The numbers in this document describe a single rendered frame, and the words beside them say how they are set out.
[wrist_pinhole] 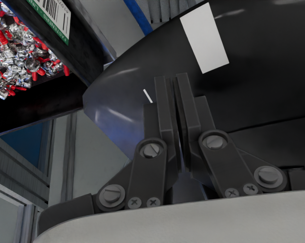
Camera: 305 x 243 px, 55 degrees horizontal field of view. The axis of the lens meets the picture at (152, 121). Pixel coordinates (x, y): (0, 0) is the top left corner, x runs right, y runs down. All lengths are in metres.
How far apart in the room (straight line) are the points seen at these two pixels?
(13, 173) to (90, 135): 0.64
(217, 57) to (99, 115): 0.10
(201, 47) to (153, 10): 1.09
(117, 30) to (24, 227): 0.97
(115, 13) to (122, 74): 1.16
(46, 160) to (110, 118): 0.57
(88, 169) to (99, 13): 0.66
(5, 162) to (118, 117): 0.43
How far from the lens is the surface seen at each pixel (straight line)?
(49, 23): 0.26
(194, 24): 0.16
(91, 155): 1.19
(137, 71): 0.18
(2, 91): 0.36
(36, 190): 0.72
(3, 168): 0.61
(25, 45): 0.31
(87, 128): 1.25
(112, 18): 1.37
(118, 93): 0.20
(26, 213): 0.71
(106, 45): 0.33
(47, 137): 0.80
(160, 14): 1.29
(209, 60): 0.16
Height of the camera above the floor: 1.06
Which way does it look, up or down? 31 degrees down
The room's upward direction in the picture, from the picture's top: 174 degrees clockwise
